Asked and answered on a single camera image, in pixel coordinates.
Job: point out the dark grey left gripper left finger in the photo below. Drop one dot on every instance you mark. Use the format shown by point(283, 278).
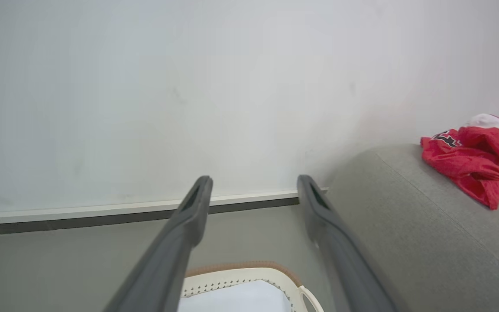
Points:
point(167, 255)

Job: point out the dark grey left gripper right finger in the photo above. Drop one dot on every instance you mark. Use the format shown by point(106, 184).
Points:
point(340, 255)

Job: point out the red white sports jersey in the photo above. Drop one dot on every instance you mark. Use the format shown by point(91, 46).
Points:
point(474, 160)

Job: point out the cream plastic laundry basket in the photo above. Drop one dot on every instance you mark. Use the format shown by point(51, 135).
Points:
point(249, 274)

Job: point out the white garment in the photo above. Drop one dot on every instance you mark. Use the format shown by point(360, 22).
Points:
point(236, 299)

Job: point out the grey fabric sofa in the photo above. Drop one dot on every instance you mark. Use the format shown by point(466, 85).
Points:
point(427, 242)

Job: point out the white black baseboard strip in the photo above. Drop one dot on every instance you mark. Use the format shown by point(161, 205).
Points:
point(80, 216)

